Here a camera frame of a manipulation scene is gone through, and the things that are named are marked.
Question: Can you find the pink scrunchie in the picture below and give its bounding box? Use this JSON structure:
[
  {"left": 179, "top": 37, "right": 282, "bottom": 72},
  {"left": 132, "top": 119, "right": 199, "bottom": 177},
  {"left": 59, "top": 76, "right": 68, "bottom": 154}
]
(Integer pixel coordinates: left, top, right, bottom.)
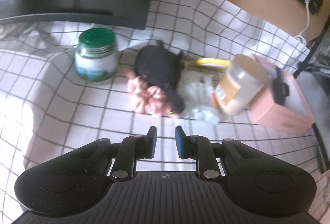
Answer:
[{"left": 127, "top": 76, "right": 176, "bottom": 116}]

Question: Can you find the black plush toy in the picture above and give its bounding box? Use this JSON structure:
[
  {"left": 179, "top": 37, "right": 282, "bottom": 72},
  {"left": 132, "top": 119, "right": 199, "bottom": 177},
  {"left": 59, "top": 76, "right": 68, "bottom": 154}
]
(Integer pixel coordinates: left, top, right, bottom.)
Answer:
[{"left": 135, "top": 40, "right": 185, "bottom": 114}]

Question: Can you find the yellow rimmed round pad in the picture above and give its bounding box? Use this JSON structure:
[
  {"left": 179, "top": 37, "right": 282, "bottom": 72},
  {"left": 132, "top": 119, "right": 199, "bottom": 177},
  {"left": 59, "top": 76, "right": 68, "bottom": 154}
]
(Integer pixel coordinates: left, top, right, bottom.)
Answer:
[{"left": 193, "top": 58, "right": 231, "bottom": 69}]

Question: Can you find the clear jar floral label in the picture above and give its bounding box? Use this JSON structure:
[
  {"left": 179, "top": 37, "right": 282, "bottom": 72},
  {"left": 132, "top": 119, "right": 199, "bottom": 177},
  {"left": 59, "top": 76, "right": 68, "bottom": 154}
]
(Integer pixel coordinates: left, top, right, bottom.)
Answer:
[{"left": 214, "top": 54, "right": 267, "bottom": 116}]

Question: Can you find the green lid jar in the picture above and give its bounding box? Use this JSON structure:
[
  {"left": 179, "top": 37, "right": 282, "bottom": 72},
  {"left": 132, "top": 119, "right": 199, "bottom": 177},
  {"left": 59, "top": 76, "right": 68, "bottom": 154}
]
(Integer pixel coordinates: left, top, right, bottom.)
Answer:
[{"left": 75, "top": 28, "right": 119, "bottom": 82}]

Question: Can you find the white checkered tablecloth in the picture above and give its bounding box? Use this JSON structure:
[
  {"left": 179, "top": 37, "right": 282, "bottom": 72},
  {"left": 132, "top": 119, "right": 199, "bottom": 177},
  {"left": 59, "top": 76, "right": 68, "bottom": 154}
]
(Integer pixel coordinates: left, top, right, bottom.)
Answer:
[{"left": 0, "top": 0, "right": 330, "bottom": 188}]

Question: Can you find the pink cardboard box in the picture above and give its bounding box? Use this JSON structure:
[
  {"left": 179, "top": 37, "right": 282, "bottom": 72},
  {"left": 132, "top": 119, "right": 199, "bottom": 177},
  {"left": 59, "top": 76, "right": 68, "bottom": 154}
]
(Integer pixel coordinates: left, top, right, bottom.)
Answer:
[{"left": 249, "top": 55, "right": 314, "bottom": 135}]

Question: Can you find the white power cable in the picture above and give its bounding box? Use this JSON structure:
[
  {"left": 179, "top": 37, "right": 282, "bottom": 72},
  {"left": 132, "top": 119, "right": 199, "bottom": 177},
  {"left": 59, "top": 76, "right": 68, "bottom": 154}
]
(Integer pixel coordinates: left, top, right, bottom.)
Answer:
[{"left": 293, "top": 0, "right": 314, "bottom": 44}]

